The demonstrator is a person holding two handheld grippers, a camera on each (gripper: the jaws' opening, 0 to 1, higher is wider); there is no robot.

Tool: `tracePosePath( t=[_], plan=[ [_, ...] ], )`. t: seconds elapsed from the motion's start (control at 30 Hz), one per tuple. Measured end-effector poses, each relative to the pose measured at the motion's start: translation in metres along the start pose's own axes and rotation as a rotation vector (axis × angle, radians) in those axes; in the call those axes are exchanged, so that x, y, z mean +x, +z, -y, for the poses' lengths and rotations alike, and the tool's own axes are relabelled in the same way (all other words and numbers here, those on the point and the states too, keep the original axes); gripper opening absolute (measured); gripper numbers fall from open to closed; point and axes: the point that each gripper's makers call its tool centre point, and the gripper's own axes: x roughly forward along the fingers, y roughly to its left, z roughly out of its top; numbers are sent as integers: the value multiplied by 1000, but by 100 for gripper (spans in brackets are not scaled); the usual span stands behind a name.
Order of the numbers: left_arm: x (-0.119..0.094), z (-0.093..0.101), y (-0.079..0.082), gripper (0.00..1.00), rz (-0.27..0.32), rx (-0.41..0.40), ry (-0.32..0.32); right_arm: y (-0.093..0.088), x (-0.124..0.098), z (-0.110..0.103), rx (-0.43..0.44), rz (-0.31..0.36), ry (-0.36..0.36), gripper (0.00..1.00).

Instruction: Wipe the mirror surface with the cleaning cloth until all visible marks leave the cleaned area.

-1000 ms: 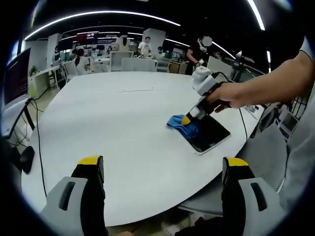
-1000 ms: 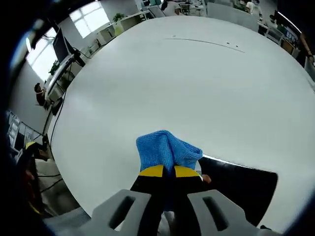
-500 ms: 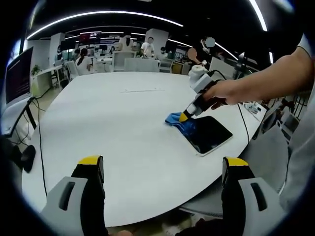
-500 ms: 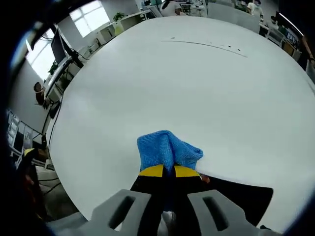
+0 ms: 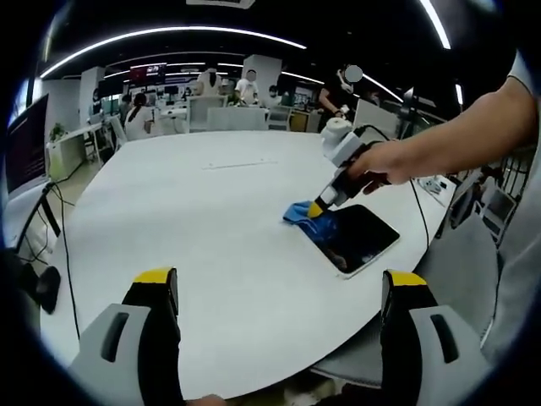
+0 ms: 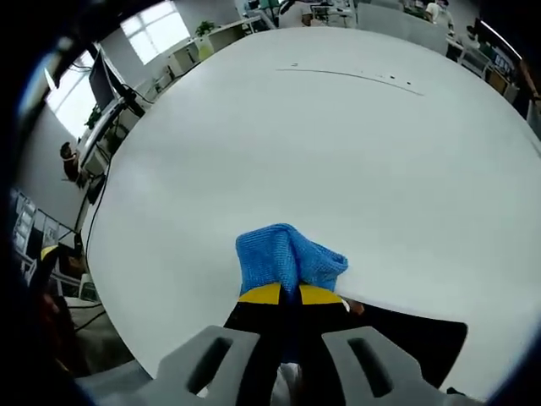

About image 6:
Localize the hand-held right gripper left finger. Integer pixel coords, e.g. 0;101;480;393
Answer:
158;282;284;401

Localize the white desk divider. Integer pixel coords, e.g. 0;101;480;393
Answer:
356;2;450;57

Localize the black computer monitor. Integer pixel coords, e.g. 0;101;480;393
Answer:
88;49;118;112

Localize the blue cleaning cloth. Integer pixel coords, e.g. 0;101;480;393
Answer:
234;222;350;298

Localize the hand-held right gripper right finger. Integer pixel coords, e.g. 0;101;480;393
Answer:
295;283;441;403

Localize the black cable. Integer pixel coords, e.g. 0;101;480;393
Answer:
74;160;112;239

